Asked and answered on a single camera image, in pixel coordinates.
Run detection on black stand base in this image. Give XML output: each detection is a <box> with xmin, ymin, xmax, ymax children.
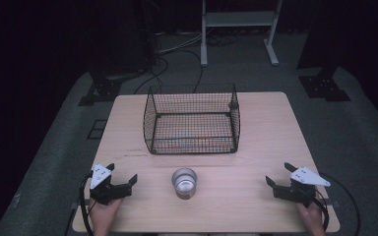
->
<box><xmin>77</xmin><ymin>68</ymin><xmax>126</xmax><ymax>107</ymax></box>
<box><xmin>298</xmin><ymin>67</ymin><xmax>352</xmax><ymax>102</ymax></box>

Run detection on black floor cable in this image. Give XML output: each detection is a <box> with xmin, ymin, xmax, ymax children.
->
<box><xmin>133</xmin><ymin>48</ymin><xmax>205</xmax><ymax>95</ymax></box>

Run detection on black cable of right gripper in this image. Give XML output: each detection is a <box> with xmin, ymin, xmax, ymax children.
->
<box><xmin>313</xmin><ymin>172</ymin><xmax>362</xmax><ymax>236</ymax></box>

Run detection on person's left hand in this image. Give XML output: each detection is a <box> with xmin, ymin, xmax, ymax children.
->
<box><xmin>89</xmin><ymin>198</ymin><xmax>124</xmax><ymax>236</ymax></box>

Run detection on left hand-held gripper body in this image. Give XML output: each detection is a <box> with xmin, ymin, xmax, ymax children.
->
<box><xmin>89</xmin><ymin>163</ymin><xmax>133</xmax><ymax>207</ymax></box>

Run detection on person's right hand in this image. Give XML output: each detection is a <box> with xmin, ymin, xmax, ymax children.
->
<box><xmin>296</xmin><ymin>198</ymin><xmax>327</xmax><ymax>236</ymax></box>

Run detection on metal can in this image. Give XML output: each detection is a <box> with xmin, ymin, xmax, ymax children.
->
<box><xmin>171</xmin><ymin>167</ymin><xmax>199</xmax><ymax>201</ymax></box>

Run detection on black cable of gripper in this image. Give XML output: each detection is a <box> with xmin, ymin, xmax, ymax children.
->
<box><xmin>79</xmin><ymin>172</ymin><xmax>95</xmax><ymax>236</ymax></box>
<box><xmin>313</xmin><ymin>172</ymin><xmax>362</xmax><ymax>236</ymax></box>

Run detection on white metal desk frame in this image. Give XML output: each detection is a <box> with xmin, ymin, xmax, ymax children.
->
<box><xmin>200</xmin><ymin>0</ymin><xmax>284</xmax><ymax>68</ymax></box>

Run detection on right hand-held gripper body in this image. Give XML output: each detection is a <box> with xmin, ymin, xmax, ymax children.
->
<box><xmin>273</xmin><ymin>166</ymin><xmax>332</xmax><ymax>208</ymax></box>

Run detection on black wire mesh basket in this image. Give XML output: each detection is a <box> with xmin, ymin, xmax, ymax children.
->
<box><xmin>143</xmin><ymin>83</ymin><xmax>241</xmax><ymax>155</ymax></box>

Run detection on white floor cables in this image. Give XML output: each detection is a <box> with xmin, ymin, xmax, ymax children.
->
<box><xmin>156</xmin><ymin>30</ymin><xmax>205</xmax><ymax>55</ymax></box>

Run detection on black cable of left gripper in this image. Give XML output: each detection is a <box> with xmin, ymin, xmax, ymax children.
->
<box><xmin>79</xmin><ymin>172</ymin><xmax>95</xmax><ymax>236</ymax></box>

